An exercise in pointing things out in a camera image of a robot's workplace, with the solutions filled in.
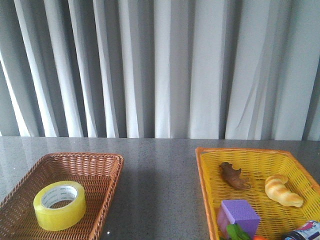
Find green toy leaves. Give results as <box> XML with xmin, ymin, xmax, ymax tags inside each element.
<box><xmin>219</xmin><ymin>223</ymin><xmax>252</xmax><ymax>240</ymax></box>

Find brown toy animal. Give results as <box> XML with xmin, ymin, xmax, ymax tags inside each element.
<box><xmin>219</xmin><ymin>162</ymin><xmax>251</xmax><ymax>190</ymax></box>

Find orange toy carrot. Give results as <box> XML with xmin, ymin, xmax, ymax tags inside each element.
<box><xmin>253</xmin><ymin>235</ymin><xmax>268</xmax><ymax>240</ymax></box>

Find brown wicker basket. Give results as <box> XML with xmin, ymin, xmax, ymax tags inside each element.
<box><xmin>0</xmin><ymin>152</ymin><xmax>124</xmax><ymax>240</ymax></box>

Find yellow tape roll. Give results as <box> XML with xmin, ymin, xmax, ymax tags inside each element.
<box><xmin>33</xmin><ymin>180</ymin><xmax>87</xmax><ymax>231</ymax></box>

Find grey pleated curtain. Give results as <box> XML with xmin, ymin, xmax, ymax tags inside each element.
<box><xmin>0</xmin><ymin>0</ymin><xmax>320</xmax><ymax>141</ymax></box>

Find yellow plastic basket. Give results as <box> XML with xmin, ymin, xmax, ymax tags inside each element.
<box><xmin>195</xmin><ymin>147</ymin><xmax>320</xmax><ymax>240</ymax></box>

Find toy croissant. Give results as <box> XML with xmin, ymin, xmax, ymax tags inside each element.
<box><xmin>265</xmin><ymin>174</ymin><xmax>304</xmax><ymax>208</ymax></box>

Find purple foam cube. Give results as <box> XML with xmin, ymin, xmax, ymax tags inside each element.
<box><xmin>216</xmin><ymin>199</ymin><xmax>261</xmax><ymax>239</ymax></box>

